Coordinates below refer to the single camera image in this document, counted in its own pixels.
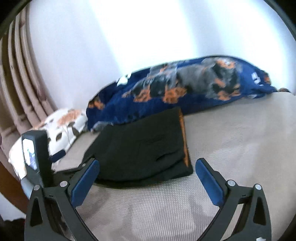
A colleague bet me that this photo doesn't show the black pants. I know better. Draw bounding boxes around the black pants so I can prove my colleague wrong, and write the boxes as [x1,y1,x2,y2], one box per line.
[54,106,194,188]

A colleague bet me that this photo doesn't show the white floral pillow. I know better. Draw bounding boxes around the white floral pillow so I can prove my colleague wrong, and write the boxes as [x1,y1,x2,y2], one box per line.
[8,108,87,180]

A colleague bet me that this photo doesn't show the beige curtain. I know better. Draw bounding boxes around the beige curtain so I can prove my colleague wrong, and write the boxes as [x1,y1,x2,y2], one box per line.
[1,6,55,156]

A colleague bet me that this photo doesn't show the beige woven bed mattress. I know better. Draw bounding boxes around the beige woven bed mattress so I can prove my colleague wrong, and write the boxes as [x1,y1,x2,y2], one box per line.
[51,92,296,241]

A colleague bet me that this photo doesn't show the blue floral blanket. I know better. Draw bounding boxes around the blue floral blanket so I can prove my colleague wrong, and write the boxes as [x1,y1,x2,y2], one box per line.
[86,56,276,131]

